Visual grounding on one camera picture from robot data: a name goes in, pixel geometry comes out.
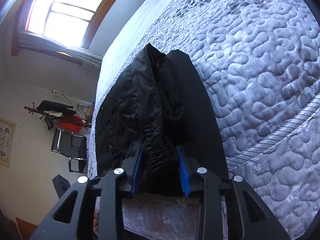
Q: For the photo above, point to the red bag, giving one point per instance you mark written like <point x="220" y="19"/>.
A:
<point x="70" y="124"/>

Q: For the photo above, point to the black quilted pants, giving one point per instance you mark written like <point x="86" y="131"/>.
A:
<point x="155" y="105"/>

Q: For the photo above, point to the striped white bag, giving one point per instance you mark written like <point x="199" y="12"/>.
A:
<point x="83" y="111"/>

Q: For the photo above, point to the dark box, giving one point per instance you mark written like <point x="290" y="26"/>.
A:
<point x="61" y="185"/>

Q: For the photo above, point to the black garment on rack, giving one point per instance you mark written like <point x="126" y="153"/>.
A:
<point x="55" y="105"/>

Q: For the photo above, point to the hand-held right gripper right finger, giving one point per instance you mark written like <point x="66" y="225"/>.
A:
<point x="183" y="177"/>

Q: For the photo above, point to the framed wall picture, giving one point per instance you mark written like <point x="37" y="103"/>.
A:
<point x="7" y="142"/>

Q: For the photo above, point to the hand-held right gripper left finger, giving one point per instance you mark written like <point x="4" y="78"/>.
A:
<point x="138" y="162"/>

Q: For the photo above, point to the wooden framed window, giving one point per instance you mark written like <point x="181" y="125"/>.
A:
<point x="70" y="12"/>

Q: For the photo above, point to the grey curtain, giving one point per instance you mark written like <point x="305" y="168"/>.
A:
<point x="50" y="45"/>

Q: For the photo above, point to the bed with grey quilted cover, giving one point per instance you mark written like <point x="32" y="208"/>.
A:
<point x="262" y="80"/>

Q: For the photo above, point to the black chrome chair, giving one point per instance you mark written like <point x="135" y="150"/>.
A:
<point x="70" y="145"/>

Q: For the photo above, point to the wooden coat rack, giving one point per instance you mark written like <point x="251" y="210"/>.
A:
<point x="37" y="110"/>

